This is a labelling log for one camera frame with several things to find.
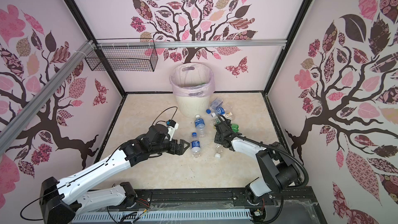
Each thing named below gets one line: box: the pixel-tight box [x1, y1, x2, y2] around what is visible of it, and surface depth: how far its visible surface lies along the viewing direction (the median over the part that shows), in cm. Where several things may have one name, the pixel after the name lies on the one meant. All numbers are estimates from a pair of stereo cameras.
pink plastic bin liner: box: [169, 62, 216, 98], surface depth 100 cm
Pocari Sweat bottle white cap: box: [194, 114, 206, 138], surface depth 99 cm
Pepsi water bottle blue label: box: [190, 132, 202, 159], surface depth 89 cm
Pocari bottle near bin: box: [210, 106, 226, 118], surface depth 105 cm
